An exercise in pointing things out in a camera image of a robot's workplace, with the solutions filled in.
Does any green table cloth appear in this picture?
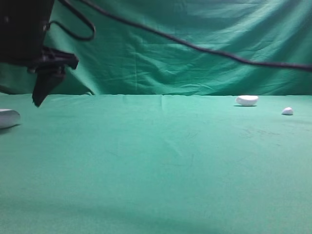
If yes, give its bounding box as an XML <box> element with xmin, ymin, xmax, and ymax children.
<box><xmin>0</xmin><ymin>95</ymin><xmax>312</xmax><ymax>234</ymax></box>

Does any looped black cable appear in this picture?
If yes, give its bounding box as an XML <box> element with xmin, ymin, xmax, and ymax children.
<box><xmin>46</xmin><ymin>0</ymin><xmax>96</xmax><ymax>41</ymax></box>

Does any green backdrop curtain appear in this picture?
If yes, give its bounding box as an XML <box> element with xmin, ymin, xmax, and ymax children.
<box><xmin>0</xmin><ymin>0</ymin><xmax>312</xmax><ymax>97</ymax></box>

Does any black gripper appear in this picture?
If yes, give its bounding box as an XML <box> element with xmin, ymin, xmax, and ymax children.
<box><xmin>0</xmin><ymin>0</ymin><xmax>78</xmax><ymax>107</ymax></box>

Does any long black cable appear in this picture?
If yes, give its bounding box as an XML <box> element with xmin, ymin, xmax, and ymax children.
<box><xmin>80</xmin><ymin>0</ymin><xmax>312</xmax><ymax>72</ymax></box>

